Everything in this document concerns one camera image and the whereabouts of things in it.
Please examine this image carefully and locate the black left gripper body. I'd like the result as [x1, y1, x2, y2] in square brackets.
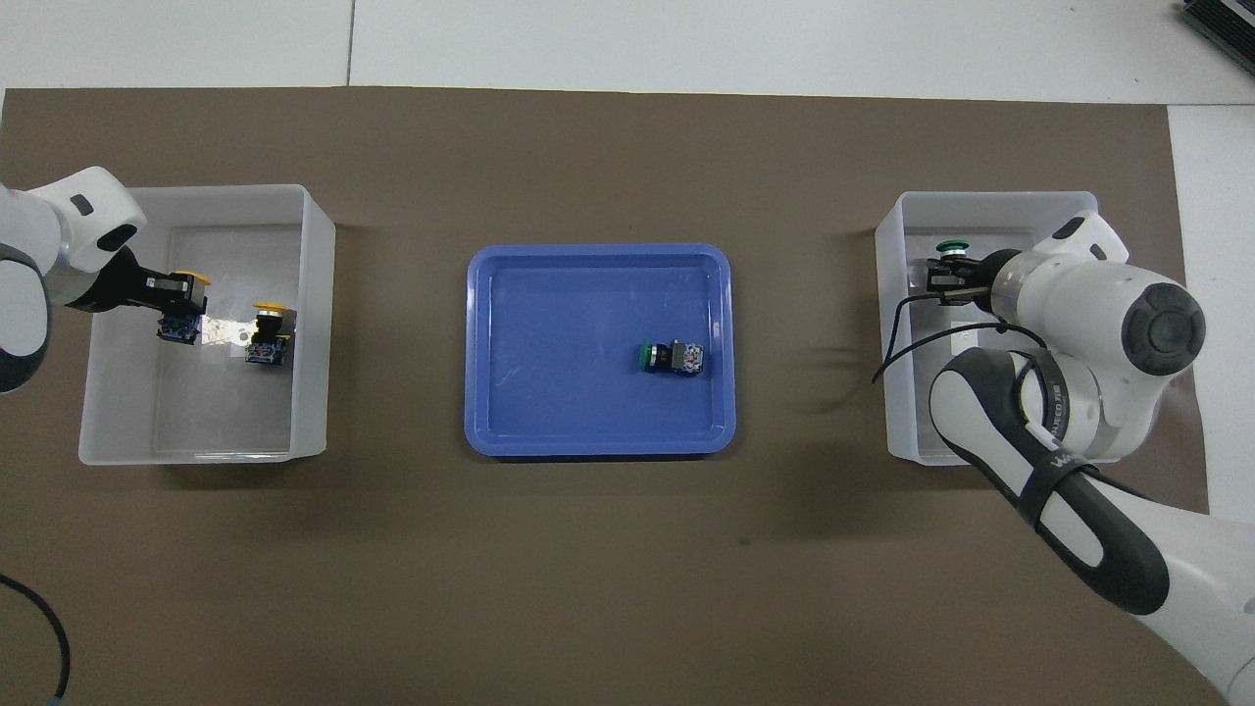
[64, 245, 163, 317]

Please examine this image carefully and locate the brown paper table mat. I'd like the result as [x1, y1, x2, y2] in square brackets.
[0, 86, 1231, 706]

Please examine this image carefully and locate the green push button switch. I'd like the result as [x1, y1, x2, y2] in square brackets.
[635, 338, 707, 377]
[931, 237, 981, 295]

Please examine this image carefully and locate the black finned metal device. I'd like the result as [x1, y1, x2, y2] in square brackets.
[1177, 0, 1255, 75]

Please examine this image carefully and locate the yellow push button switch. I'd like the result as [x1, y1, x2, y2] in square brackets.
[245, 302, 295, 370]
[155, 270, 213, 347]

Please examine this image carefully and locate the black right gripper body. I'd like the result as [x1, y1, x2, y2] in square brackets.
[976, 247, 1026, 317]

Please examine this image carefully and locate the translucent white plastic box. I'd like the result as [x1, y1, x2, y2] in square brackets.
[78, 184, 336, 467]
[876, 190, 1125, 467]

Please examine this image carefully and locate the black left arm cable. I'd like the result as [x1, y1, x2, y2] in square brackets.
[0, 574, 72, 703]

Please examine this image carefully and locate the blue plastic tray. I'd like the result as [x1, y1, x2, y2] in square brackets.
[464, 243, 737, 459]

